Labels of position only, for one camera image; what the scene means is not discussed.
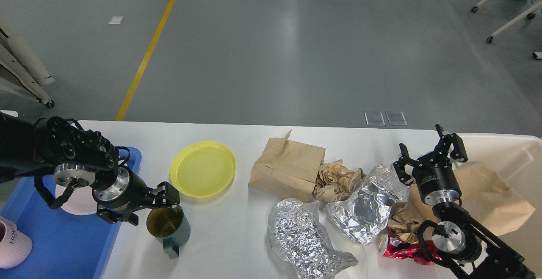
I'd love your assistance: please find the brown paper bag left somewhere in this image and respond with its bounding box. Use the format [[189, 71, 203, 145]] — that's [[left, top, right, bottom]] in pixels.
[[248, 130, 326, 202]]

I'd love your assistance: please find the small crumpled brown paper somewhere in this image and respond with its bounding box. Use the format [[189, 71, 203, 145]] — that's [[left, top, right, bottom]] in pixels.
[[387, 202, 423, 244]]

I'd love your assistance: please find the crumpled aluminium foil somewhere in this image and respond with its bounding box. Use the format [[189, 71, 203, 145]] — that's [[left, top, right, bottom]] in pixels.
[[268, 199, 359, 279], [324, 164, 409, 246]]

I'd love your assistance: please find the brown paper bag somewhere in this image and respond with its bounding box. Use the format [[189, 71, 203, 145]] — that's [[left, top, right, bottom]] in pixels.
[[409, 161, 536, 237], [248, 130, 326, 202]]

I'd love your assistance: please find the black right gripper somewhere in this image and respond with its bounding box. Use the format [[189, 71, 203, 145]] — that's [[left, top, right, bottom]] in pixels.
[[393, 124, 468, 206]]

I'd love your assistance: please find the pink plate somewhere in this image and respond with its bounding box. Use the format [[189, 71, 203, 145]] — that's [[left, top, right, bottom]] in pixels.
[[61, 187, 97, 215]]

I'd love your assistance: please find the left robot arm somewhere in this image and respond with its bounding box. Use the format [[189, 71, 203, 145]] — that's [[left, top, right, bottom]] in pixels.
[[0, 113, 180, 226]]

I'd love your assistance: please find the small white side table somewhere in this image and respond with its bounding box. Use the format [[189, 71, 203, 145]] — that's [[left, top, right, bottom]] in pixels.
[[0, 110, 19, 118]]

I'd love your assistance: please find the pink mug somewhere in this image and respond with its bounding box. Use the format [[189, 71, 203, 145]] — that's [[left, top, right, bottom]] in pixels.
[[0, 217, 33, 269]]

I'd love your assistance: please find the crushed red can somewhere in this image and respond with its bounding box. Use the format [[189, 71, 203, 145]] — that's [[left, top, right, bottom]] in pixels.
[[377, 232, 434, 265]]

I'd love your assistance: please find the crumpled brown paper ball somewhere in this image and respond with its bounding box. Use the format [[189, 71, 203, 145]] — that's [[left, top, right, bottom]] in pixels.
[[312, 160, 367, 203]]

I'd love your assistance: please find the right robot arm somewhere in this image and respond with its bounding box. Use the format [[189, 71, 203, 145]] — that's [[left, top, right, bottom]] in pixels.
[[393, 124, 536, 279]]

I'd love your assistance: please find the dark green mug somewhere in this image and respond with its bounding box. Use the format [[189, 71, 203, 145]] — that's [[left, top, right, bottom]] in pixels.
[[147, 204, 191, 259]]

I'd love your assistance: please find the brown paper bag right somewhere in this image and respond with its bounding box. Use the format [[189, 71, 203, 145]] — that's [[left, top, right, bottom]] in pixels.
[[409, 161, 536, 237]]

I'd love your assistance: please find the white plastic bin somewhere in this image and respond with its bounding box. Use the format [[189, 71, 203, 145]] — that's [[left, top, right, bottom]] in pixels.
[[459, 133, 542, 277]]

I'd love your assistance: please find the yellow plastic plate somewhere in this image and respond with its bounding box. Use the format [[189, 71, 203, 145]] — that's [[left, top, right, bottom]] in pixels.
[[169, 141, 236, 198]]

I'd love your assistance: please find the crumpled aluminium foil upper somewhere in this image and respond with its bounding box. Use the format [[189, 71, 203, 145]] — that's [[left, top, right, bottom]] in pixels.
[[324, 164, 409, 246]]

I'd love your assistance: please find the crumpled aluminium foil lower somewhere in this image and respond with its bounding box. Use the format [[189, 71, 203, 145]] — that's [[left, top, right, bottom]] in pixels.
[[268, 199, 359, 279]]

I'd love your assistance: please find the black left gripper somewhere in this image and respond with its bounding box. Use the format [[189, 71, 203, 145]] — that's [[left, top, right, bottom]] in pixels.
[[93, 166, 180, 226]]

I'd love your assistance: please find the blue plastic tray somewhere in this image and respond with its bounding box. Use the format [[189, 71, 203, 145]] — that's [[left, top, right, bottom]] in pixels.
[[0, 146, 142, 279]]

